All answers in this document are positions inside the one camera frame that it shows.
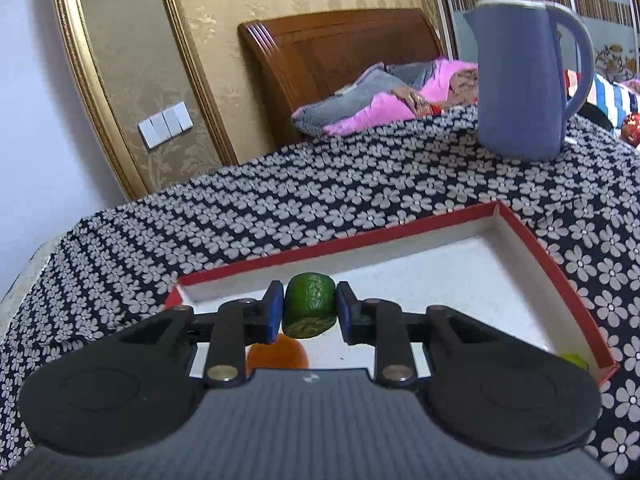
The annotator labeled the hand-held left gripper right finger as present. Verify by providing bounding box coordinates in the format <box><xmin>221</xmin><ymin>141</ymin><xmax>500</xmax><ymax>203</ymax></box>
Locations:
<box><xmin>336</xmin><ymin>281</ymin><xmax>506</xmax><ymax>388</ymax></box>

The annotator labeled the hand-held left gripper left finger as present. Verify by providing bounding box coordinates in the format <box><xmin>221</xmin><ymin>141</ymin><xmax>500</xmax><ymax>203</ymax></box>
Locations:
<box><xmin>117</xmin><ymin>280</ymin><xmax>286</xmax><ymax>388</ymax></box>

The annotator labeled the green cucumber piece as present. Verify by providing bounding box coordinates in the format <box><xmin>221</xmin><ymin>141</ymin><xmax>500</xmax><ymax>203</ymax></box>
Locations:
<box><xmin>282</xmin><ymin>272</ymin><xmax>337</xmax><ymax>339</ymax></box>

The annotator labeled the red cardboard box white inside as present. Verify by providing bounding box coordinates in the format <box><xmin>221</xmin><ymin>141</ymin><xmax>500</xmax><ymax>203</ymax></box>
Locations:
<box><xmin>164</xmin><ymin>201</ymin><xmax>621</xmax><ymax>388</ymax></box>

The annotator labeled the orange tangerine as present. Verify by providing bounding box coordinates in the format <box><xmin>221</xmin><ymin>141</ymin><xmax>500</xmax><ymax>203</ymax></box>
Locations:
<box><xmin>246</xmin><ymin>334</ymin><xmax>309</xmax><ymax>376</ymax></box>

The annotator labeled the black white floral cloth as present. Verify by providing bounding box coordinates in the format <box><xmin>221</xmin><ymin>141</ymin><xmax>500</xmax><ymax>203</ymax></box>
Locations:
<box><xmin>0</xmin><ymin>105</ymin><xmax>640</xmax><ymax>480</ymax></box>

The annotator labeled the pink blanket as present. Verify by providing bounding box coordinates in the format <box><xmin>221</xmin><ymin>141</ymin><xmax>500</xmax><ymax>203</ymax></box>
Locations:
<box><xmin>322</xmin><ymin>57</ymin><xmax>481</xmax><ymax>137</ymax></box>

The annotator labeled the grey folded cloth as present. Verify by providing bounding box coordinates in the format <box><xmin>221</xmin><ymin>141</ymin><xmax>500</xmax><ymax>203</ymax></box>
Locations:
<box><xmin>291</xmin><ymin>61</ymin><xmax>436</xmax><ymax>136</ymax></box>

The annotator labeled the brown wooden headboard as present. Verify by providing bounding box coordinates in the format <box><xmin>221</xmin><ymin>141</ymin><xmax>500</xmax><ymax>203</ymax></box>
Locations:
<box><xmin>237</xmin><ymin>8</ymin><xmax>446</xmax><ymax>147</ymax></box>

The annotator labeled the blue electric kettle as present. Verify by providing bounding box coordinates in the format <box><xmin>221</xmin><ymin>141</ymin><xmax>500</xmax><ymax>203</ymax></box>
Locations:
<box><xmin>462</xmin><ymin>0</ymin><xmax>596</xmax><ymax>162</ymax></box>

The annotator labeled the red round object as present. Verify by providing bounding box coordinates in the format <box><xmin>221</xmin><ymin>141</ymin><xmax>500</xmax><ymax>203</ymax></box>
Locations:
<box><xmin>621</xmin><ymin>112</ymin><xmax>640</xmax><ymax>148</ymax></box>

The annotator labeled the blue white striped cloth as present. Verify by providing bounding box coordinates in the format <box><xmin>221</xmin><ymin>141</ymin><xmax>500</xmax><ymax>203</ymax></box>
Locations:
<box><xmin>565</xmin><ymin>70</ymin><xmax>640</xmax><ymax>131</ymax></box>

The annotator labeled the white wall switch panel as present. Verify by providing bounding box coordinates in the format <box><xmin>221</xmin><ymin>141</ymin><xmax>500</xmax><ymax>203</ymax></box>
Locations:
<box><xmin>138</xmin><ymin>101</ymin><xmax>194</xmax><ymax>150</ymax></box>

